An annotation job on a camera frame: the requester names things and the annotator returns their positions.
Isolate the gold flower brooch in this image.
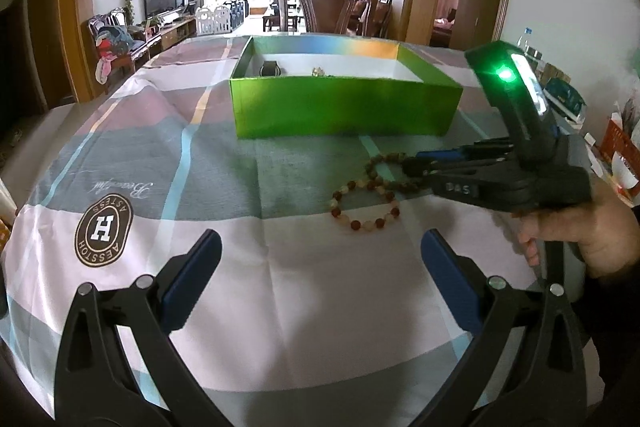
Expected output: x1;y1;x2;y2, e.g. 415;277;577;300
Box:
311;67;326;77

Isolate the dark green tissue box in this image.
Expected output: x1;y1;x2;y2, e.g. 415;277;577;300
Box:
544;77;587;117

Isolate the orange plastic basket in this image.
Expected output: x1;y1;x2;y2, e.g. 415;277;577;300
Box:
599;119;639;178

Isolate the brown wooden bead bracelet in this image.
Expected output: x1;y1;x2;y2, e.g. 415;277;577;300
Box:
363;150;426;195

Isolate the wooden armchair with clothes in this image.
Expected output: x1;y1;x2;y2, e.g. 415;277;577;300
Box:
87;8;160;89

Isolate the white bowl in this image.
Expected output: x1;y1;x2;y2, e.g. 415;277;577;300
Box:
612;152;639;193

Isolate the red and cream bead bracelet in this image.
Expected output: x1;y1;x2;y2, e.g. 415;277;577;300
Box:
328;178;403;233

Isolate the green cardboard box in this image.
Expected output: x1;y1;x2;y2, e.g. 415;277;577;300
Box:
230;34;463;139

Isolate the black wristwatch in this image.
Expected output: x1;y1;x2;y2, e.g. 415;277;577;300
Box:
259;61;282;77

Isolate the white baby fence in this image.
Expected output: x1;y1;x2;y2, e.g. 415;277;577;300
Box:
195;5;232;36

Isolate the wooden tv cabinet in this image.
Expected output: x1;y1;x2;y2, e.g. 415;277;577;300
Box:
160;16;196;51

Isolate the plastic water bottle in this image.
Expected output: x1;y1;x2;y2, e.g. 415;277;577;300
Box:
516;27;533;51

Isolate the person's right hand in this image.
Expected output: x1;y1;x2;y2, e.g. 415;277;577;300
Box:
518;179;639;279

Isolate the glass tea tumbler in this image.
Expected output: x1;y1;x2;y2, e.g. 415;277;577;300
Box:
525;46;542;72

